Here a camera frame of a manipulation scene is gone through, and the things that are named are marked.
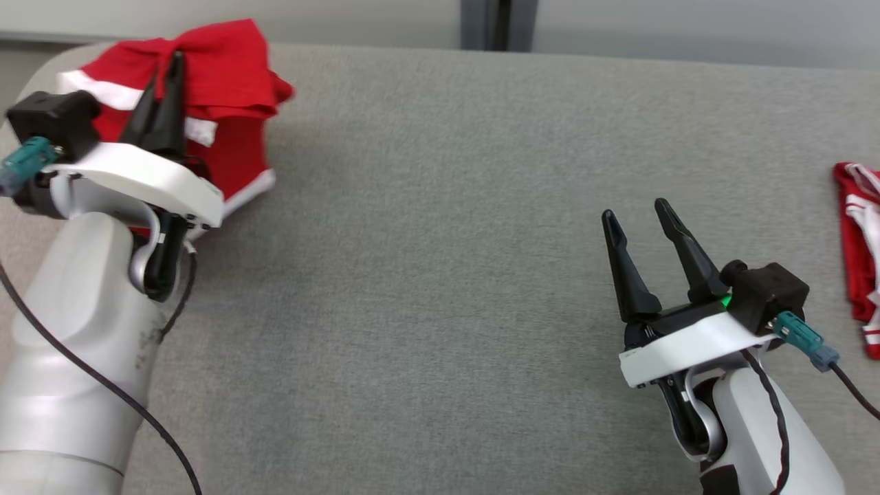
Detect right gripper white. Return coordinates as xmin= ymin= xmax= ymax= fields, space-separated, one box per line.
xmin=602 ymin=198 xmax=779 ymax=389

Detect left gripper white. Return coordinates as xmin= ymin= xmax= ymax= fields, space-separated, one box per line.
xmin=41 ymin=50 xmax=226 ymax=231

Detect red shorts white stripes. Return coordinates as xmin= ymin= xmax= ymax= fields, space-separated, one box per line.
xmin=56 ymin=19 xmax=296 ymax=241

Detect red basketball jersey white sleeves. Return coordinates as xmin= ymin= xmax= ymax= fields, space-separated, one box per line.
xmin=833 ymin=162 xmax=880 ymax=360

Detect right camera cable teal plug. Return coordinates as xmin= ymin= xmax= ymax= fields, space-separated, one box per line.
xmin=771 ymin=311 xmax=880 ymax=421

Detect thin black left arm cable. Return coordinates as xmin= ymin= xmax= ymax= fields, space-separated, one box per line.
xmin=157 ymin=251 xmax=199 ymax=342

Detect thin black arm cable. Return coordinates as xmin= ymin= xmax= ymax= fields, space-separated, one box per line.
xmin=157 ymin=251 xmax=199 ymax=342
xmin=741 ymin=349 xmax=793 ymax=495

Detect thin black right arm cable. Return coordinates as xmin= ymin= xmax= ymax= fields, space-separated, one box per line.
xmin=741 ymin=349 xmax=793 ymax=495

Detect grey cylindrical post foot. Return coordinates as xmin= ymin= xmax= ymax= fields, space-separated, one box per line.
xmin=459 ymin=0 xmax=487 ymax=51
xmin=509 ymin=0 xmax=539 ymax=54

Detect grey metal partition post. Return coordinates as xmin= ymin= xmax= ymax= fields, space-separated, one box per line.
xmin=481 ymin=0 xmax=514 ymax=52

